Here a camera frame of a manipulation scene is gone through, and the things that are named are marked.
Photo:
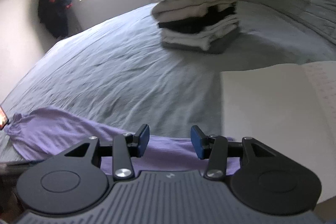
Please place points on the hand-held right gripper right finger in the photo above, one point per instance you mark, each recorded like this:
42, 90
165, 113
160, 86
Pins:
198, 142

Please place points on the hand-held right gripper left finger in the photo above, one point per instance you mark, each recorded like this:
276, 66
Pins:
144, 140

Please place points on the lilac pants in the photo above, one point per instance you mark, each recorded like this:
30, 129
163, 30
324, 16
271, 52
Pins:
52, 132

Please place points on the stack of folded clothes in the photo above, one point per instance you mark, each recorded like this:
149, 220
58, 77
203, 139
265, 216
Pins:
197, 29

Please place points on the smartphone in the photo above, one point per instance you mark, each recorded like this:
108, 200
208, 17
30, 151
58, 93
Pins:
2, 119

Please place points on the white cloth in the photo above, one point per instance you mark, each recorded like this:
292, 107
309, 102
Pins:
267, 113

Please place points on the dark hanging jacket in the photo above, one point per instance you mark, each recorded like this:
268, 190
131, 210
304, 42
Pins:
52, 11

